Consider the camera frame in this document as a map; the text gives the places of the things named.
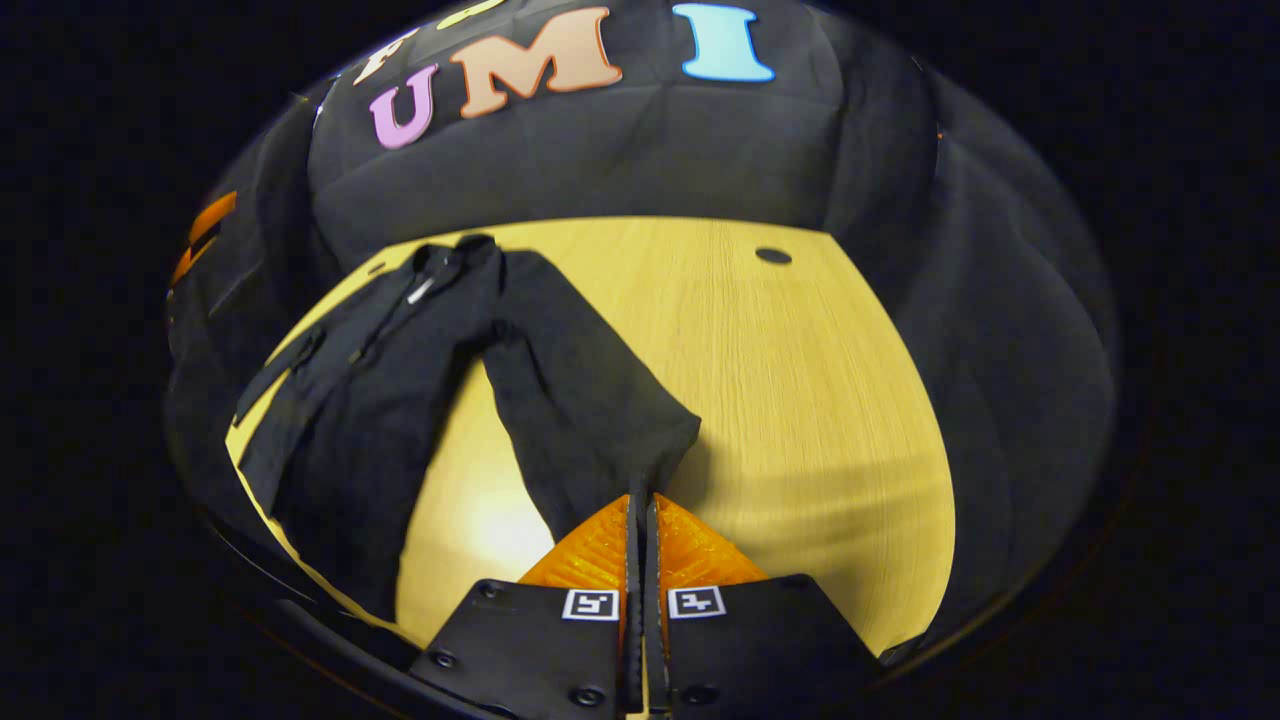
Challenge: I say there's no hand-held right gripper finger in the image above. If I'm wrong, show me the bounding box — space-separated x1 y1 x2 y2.
408 478 643 717
645 490 886 720

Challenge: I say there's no black shirt with white label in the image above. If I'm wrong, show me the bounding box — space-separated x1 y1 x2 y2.
232 233 703 621

